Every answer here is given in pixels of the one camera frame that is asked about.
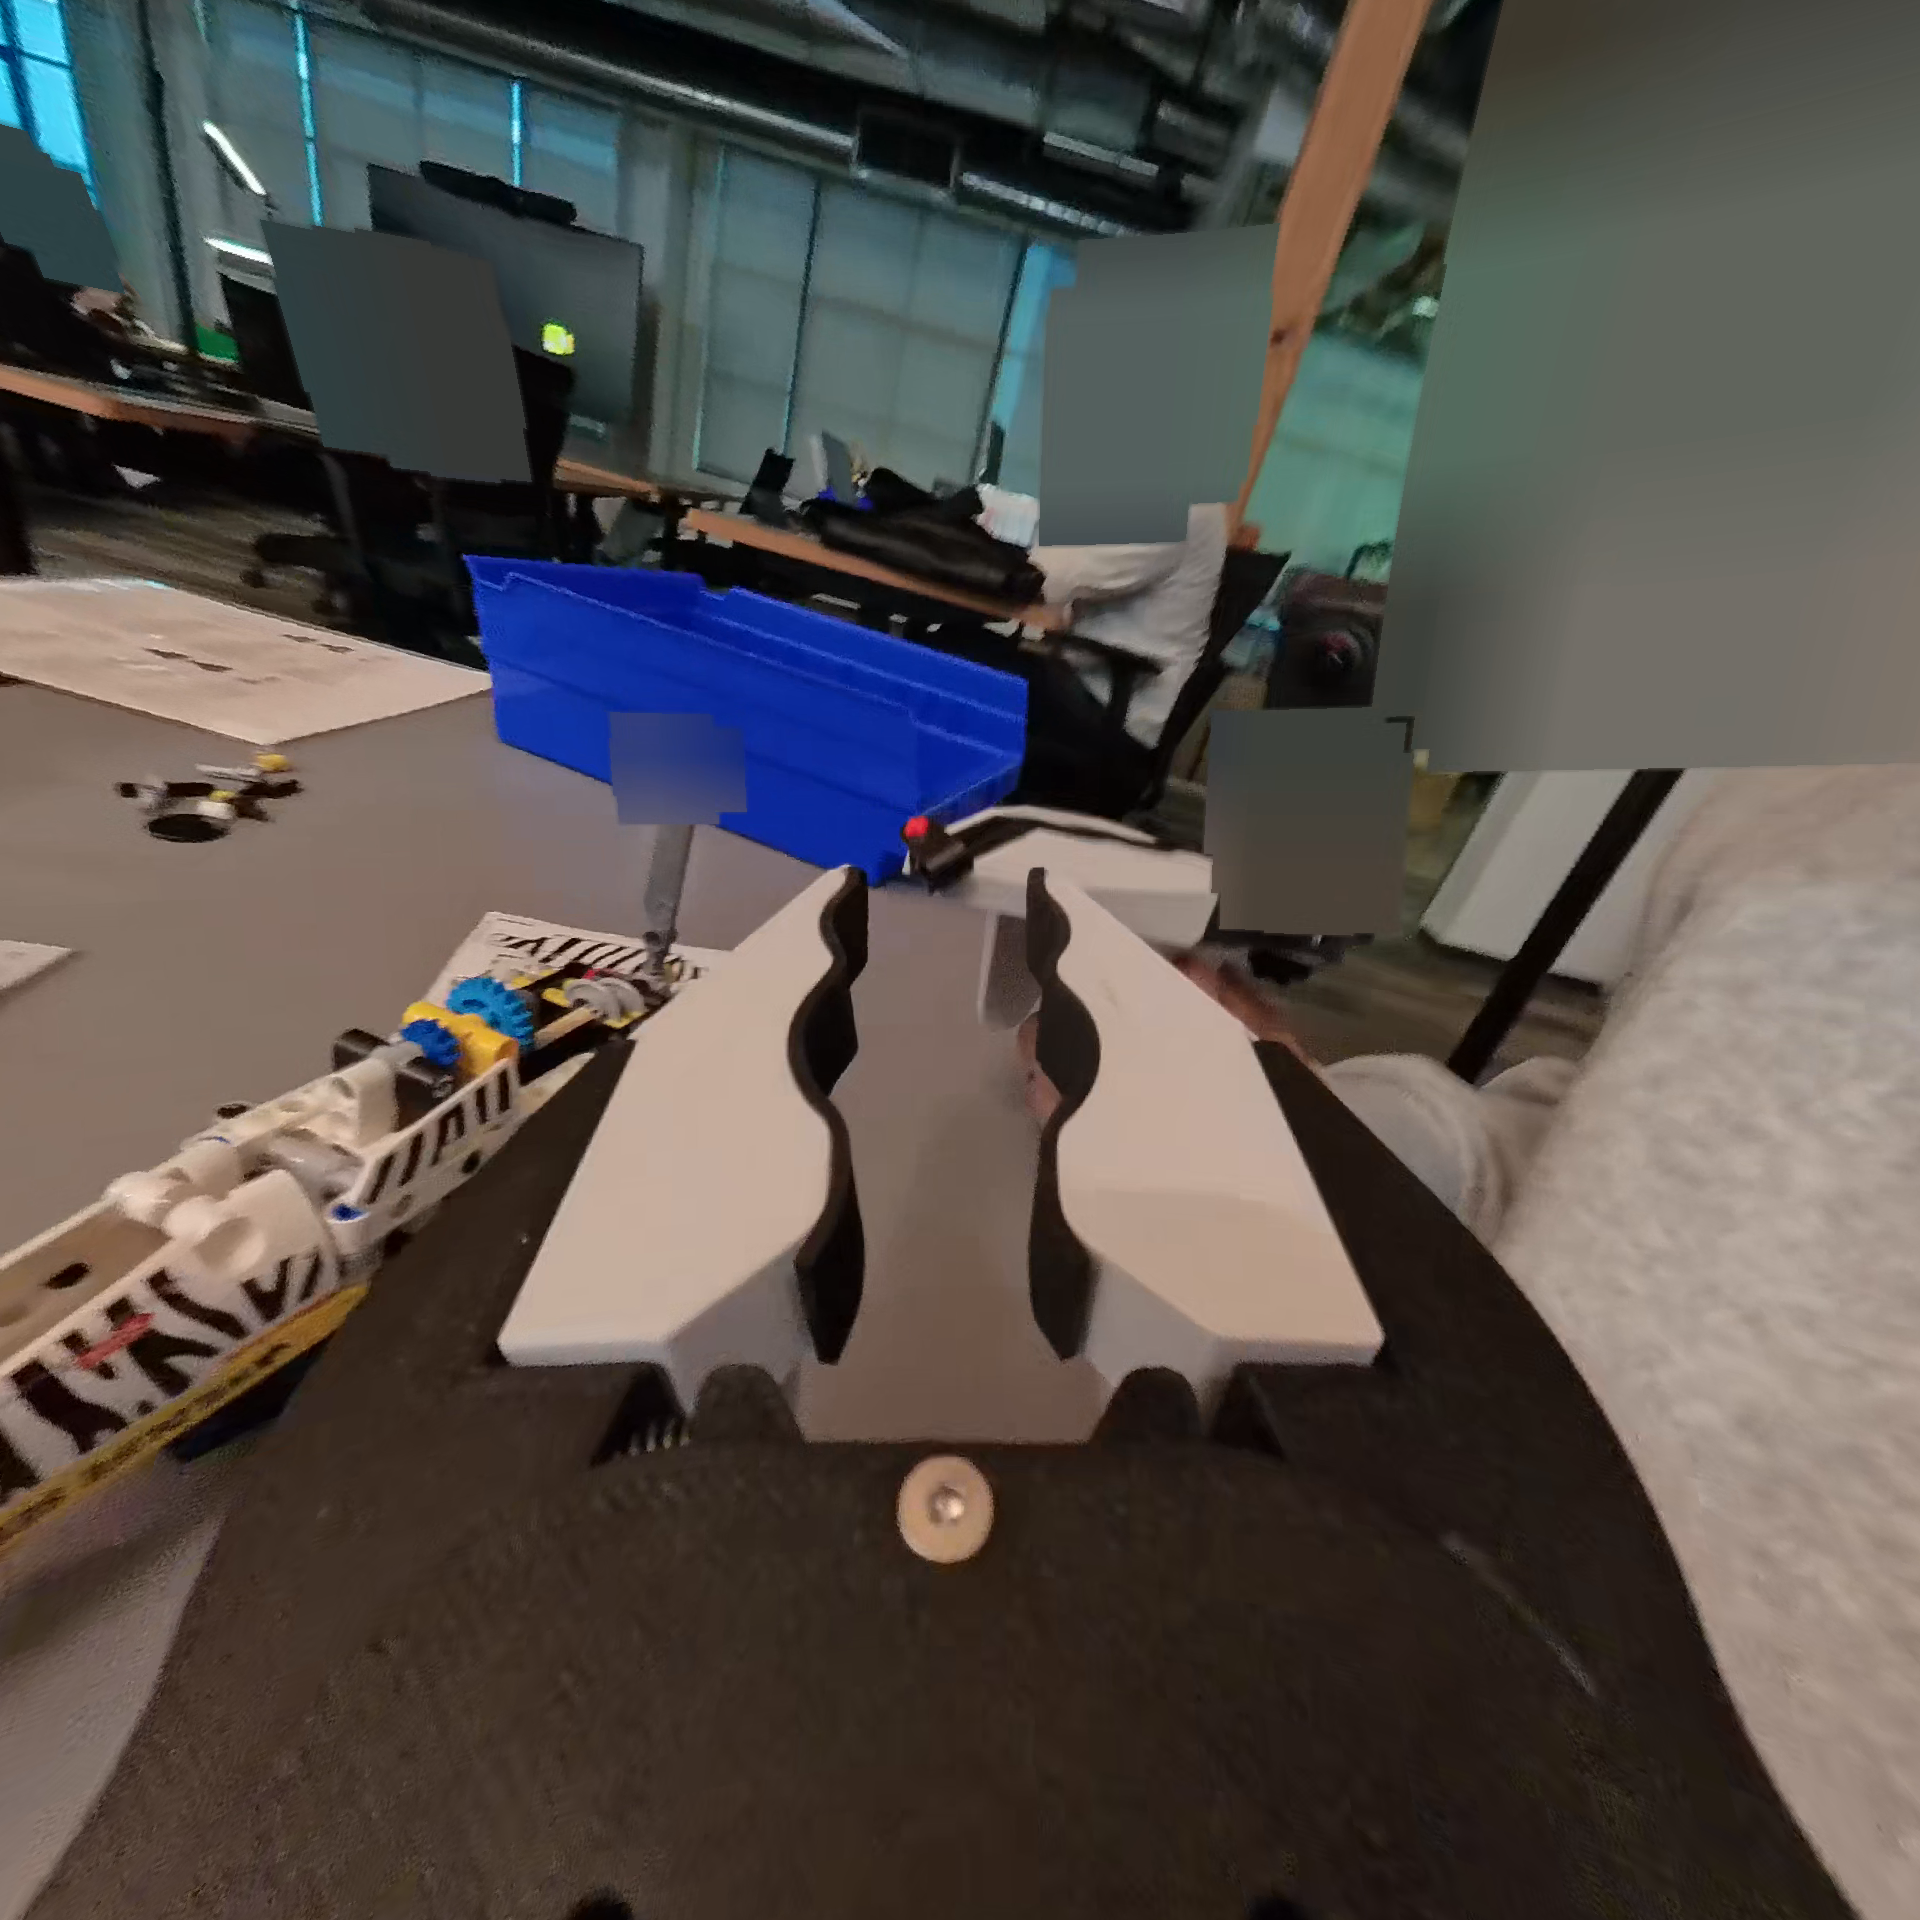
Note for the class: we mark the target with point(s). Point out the person's right hand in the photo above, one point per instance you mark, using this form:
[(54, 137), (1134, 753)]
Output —
[(1244, 1003)]

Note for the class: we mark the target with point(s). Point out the small black red lego piece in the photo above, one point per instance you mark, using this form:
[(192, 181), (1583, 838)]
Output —
[(937, 852)]

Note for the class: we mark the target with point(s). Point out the background office desk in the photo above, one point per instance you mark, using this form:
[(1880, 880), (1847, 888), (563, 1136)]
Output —
[(152, 404), (781, 542)]

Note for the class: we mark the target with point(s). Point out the small cluster of lego parts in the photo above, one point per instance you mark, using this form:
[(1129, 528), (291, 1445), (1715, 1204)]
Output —
[(210, 796)]

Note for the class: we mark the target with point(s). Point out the black bag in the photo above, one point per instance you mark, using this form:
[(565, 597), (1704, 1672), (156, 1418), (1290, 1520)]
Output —
[(915, 540)]

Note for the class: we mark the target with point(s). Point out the black wall screen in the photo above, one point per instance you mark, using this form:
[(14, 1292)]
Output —
[(585, 300)]

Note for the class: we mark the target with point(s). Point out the black metal leg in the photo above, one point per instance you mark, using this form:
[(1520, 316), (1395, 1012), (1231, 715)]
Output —
[(1574, 916)]

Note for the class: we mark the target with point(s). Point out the zebra striped sticker sheet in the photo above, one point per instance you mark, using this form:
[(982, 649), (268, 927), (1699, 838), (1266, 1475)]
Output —
[(525, 948)]

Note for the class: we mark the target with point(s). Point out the wooden diagonal beam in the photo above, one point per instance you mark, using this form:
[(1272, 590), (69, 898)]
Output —
[(1338, 181)]

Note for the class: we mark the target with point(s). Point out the blue plastic bin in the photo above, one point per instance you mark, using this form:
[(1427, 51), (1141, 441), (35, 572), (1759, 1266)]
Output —
[(781, 689)]

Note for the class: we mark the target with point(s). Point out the black office chair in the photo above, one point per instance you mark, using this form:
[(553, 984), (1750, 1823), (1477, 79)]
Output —
[(1252, 614)]

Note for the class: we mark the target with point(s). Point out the printed white paper sheet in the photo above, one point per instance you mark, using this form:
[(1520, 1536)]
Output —
[(226, 653)]

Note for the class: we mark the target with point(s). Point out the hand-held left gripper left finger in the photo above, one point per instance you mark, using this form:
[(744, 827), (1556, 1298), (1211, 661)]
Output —
[(675, 1200)]

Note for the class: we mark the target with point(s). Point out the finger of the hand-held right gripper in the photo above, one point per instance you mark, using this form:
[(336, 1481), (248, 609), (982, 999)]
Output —
[(1124, 891), (1050, 824)]

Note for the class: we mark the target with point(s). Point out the zebra striped lego helicopter model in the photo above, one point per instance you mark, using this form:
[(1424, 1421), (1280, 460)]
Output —
[(255, 1200)]

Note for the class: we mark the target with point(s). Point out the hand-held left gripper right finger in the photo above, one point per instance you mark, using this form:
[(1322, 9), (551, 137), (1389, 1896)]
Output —
[(1201, 1200)]

